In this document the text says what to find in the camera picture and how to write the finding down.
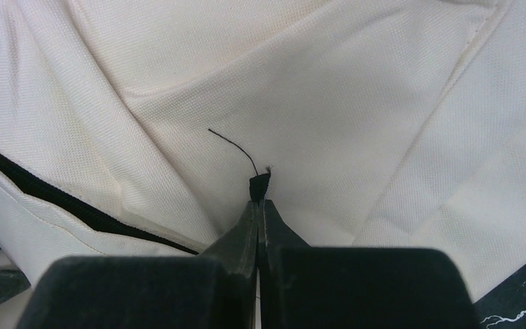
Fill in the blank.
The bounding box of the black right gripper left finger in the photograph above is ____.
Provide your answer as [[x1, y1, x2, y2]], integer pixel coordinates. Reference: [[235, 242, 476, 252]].
[[18, 202, 258, 328]]

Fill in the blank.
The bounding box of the beige student backpack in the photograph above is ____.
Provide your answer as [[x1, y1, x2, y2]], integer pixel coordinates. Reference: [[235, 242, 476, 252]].
[[0, 1, 526, 328]]

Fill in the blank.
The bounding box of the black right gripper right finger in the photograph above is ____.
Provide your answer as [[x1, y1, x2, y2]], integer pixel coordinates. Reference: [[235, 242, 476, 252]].
[[258, 200, 479, 328]]

